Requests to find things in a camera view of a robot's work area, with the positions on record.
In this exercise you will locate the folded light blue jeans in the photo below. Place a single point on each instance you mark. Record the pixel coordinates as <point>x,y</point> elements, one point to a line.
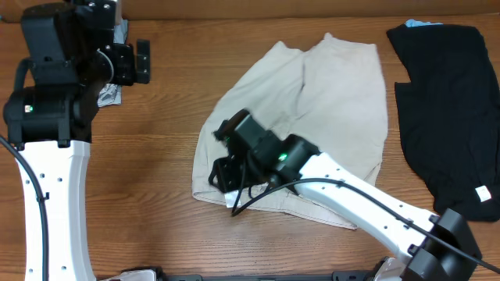
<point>111,94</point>

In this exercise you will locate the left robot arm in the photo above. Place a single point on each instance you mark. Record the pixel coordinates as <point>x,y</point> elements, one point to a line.
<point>72,57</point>

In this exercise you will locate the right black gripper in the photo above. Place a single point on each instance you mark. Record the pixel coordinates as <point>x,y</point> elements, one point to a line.
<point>225,174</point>

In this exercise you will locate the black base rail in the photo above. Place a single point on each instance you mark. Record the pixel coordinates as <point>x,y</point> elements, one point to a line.
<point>157,274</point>

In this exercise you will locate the light blue cloth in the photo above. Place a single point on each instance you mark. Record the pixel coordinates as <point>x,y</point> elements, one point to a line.
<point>417,23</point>

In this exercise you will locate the black t-shirt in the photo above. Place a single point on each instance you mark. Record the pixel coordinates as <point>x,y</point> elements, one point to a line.
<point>448,116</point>

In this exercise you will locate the beige khaki shorts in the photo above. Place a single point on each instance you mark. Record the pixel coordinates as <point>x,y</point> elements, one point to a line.
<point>333,95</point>

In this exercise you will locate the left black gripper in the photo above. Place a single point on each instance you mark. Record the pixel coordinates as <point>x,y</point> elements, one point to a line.
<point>141,61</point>

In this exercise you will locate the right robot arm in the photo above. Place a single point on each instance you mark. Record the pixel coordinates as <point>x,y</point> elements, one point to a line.
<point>424,246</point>

